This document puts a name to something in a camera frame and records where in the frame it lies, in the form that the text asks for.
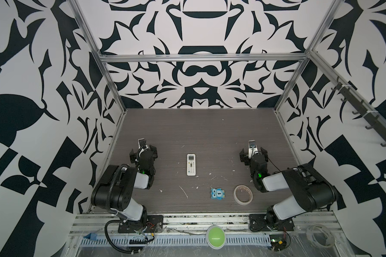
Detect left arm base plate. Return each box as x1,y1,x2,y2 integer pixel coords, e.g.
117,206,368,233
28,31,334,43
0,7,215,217
118,215,164,233

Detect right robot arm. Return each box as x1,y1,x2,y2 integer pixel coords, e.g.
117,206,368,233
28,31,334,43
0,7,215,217
239,141,339,226

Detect blue owl figure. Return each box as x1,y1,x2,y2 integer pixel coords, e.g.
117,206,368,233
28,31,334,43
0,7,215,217
210,188,225,200

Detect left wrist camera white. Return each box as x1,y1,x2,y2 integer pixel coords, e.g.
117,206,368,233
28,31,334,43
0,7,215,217
138,138,147,150

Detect small circuit board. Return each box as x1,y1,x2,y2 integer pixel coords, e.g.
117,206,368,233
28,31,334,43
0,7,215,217
270,233,291,252

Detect green push button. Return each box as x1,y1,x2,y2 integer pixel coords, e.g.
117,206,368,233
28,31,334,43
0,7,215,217
206,225,226,250

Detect aluminium frame rail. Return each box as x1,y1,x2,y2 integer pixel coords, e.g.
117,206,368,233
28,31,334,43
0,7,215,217
99,53,306,63

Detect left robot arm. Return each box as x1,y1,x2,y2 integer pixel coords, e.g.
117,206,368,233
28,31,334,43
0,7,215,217
91,138,158,224

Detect white remote control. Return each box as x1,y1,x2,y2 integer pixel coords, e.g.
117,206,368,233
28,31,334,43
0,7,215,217
187,154,196,176

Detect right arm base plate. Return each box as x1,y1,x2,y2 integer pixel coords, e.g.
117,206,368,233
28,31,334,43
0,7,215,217
249,213,294,232

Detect slotted cable duct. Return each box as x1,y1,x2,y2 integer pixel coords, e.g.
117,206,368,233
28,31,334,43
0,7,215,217
79,234,271,247

